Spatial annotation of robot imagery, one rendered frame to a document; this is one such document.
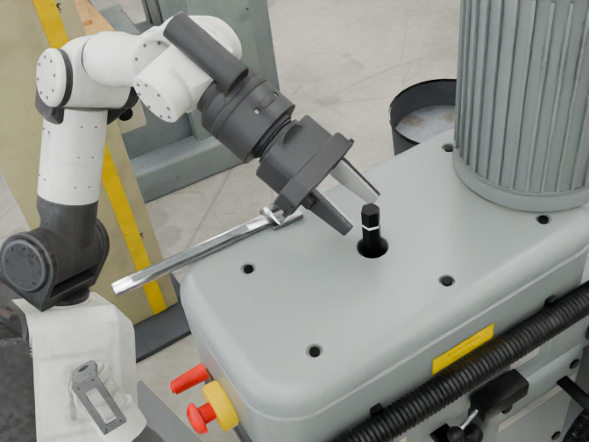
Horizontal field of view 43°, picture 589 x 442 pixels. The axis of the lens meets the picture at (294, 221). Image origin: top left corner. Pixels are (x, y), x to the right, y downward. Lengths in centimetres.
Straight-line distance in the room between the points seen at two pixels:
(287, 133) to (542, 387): 56
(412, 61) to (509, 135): 383
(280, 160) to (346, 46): 406
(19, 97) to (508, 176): 192
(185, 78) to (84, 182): 35
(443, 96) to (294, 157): 264
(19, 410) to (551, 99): 84
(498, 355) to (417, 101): 259
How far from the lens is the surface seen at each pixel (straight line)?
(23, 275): 116
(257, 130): 82
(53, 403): 121
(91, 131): 112
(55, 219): 116
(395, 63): 467
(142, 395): 266
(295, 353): 79
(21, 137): 264
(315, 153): 84
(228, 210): 377
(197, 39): 82
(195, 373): 102
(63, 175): 113
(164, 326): 330
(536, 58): 80
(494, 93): 84
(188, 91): 85
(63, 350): 119
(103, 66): 100
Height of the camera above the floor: 253
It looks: 44 degrees down
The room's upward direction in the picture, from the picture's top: 9 degrees counter-clockwise
